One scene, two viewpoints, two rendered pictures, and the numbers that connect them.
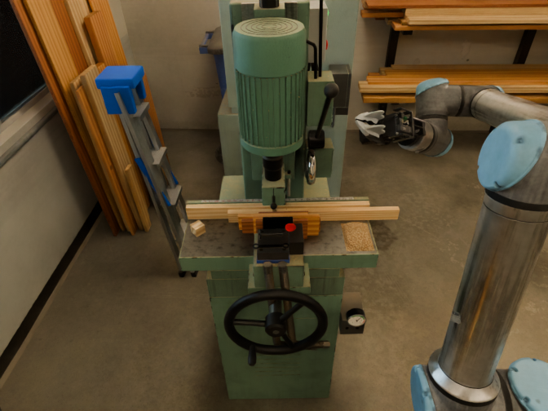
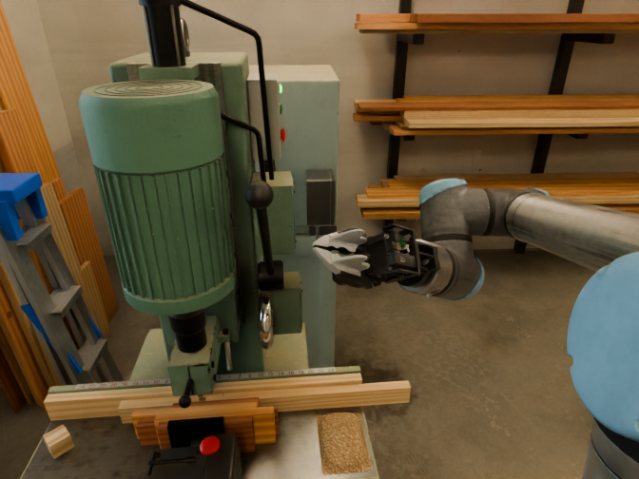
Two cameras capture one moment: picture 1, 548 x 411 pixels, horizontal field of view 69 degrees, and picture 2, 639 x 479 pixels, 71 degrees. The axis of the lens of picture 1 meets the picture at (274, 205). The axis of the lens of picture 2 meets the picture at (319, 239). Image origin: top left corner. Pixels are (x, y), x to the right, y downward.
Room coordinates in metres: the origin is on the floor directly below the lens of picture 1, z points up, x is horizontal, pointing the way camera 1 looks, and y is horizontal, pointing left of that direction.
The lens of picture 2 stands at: (0.37, -0.16, 1.59)
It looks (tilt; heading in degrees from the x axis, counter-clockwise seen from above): 27 degrees down; 354
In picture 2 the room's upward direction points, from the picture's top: straight up
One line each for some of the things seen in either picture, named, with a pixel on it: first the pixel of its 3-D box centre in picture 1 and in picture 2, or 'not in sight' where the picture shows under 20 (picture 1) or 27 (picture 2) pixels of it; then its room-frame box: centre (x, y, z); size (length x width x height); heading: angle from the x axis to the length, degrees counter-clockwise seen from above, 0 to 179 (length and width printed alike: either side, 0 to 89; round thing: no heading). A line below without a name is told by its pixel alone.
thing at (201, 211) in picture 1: (277, 209); (209, 395); (1.02, -0.01, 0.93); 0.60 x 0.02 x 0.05; 89
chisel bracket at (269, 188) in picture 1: (274, 185); (198, 355); (1.02, 0.00, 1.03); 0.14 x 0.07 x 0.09; 179
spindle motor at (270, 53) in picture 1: (271, 89); (167, 197); (1.00, 0.00, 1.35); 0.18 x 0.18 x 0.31
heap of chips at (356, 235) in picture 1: (357, 233); (342, 436); (0.91, -0.26, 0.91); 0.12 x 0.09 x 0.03; 179
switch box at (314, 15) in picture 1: (315, 32); (264, 116); (1.32, -0.14, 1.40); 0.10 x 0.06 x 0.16; 179
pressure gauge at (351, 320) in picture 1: (355, 317); not in sight; (0.79, -0.26, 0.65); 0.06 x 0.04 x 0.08; 89
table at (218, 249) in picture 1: (278, 249); (203, 474); (0.89, -0.01, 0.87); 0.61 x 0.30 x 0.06; 89
